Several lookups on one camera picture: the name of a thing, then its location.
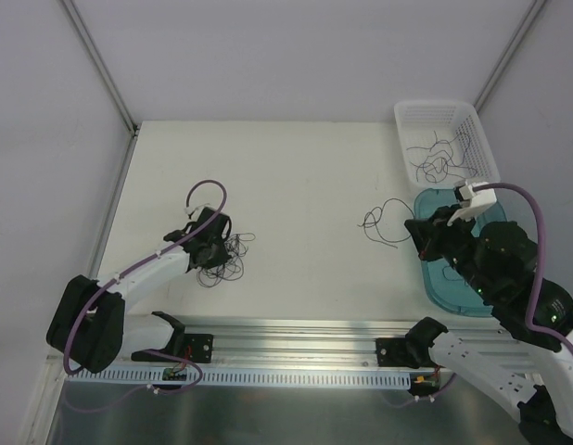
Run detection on dark cables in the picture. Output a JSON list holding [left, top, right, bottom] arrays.
[[441, 264, 468, 285]]

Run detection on bundle of thin cables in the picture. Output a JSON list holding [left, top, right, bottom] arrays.
[[196, 231, 258, 289]]

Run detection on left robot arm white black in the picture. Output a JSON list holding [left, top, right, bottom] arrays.
[[46, 207, 232, 374]]

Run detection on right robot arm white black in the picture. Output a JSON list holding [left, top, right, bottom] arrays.
[[394, 205, 573, 444]]

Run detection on teal transparent plastic tray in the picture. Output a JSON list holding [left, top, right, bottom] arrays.
[[414, 188, 491, 318]]

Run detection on white perforated plastic basket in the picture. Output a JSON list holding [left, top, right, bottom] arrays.
[[394, 100, 500, 190]]

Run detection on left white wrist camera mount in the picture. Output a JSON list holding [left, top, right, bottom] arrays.
[[185, 204, 210, 221]]

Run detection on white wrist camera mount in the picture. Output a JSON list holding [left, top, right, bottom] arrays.
[[447, 180, 497, 226], [185, 204, 210, 221]]

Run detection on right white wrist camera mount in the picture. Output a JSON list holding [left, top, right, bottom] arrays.
[[447, 180, 497, 226]]

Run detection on aluminium mounting rail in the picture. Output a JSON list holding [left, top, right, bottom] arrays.
[[47, 296, 519, 375]]

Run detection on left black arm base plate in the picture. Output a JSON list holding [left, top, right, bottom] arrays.
[[131, 333, 214, 363]]

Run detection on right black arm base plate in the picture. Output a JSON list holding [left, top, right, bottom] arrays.
[[375, 337, 436, 369]]

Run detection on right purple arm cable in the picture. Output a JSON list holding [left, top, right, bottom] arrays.
[[383, 183, 573, 409]]

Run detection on white slotted cable duct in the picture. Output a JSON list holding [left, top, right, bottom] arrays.
[[70, 365, 411, 390]]

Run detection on right aluminium frame post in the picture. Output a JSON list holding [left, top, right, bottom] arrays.
[[473, 0, 551, 113]]

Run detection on aluminium frame post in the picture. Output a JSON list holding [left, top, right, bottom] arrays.
[[58, 0, 139, 136], [473, 0, 551, 113]]

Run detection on left aluminium frame post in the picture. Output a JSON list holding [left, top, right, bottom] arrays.
[[58, 0, 139, 136]]

